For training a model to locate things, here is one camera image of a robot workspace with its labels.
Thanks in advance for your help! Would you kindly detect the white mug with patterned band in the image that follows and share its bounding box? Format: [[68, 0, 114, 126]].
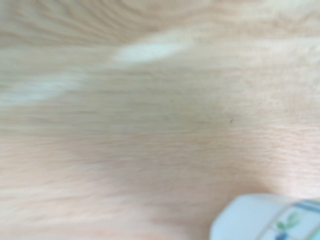
[[209, 193, 320, 240]]

